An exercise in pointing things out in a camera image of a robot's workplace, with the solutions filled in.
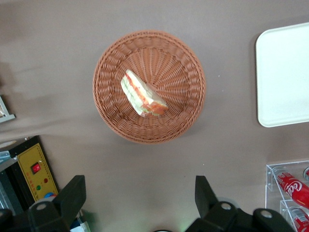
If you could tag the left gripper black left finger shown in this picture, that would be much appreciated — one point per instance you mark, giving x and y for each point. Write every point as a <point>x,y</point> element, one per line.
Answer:
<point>70,195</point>

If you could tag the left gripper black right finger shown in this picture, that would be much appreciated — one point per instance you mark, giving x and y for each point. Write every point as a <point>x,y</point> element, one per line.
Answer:
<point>205,195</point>

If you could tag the triangular sandwich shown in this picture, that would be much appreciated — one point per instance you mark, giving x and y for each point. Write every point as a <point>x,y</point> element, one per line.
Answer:
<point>142,94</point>

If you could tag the round brown wicker basket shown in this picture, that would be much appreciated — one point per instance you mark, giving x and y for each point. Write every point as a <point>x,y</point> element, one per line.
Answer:
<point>169,125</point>

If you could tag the cream rectangular tray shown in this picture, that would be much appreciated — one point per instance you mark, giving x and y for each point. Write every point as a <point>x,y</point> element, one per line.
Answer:
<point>285,77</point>

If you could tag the black food warmer machine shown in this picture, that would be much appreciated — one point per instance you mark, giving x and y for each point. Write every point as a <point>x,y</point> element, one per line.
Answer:
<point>31,166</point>

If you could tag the clear acrylic bottle rack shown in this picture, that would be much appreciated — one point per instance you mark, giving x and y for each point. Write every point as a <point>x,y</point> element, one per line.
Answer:
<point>271,183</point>

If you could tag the red cola bottle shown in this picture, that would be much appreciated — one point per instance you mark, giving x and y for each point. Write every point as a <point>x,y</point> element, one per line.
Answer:
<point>300,218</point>
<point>293,189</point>
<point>307,172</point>

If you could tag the grey metal snack rack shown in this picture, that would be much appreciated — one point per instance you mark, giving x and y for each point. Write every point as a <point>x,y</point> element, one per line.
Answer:
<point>6,117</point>

